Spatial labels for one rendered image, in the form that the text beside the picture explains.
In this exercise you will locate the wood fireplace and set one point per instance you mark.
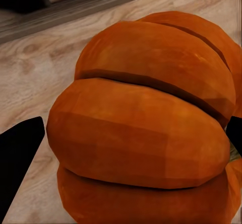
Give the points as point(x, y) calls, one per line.
point(20, 18)

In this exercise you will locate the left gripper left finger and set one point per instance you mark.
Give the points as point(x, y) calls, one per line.
point(18, 146)

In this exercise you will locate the pumpkin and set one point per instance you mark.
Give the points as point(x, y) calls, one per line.
point(141, 132)

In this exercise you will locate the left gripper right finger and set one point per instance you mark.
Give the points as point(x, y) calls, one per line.
point(234, 133)

